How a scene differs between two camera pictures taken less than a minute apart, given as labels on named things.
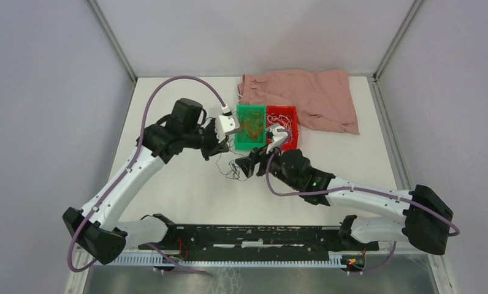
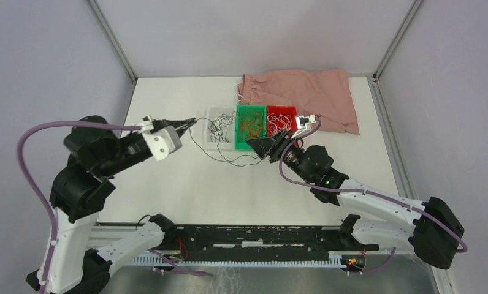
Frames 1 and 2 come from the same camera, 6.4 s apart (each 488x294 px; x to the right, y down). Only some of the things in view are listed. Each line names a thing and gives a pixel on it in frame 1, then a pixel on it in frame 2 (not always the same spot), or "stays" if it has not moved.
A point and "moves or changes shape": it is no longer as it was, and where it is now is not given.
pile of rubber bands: x=235 y=171 moves or changes shape
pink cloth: x=323 y=98 stays
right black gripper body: x=260 y=155 -> x=283 y=141
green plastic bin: x=251 y=125 stays
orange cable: x=252 y=123 stays
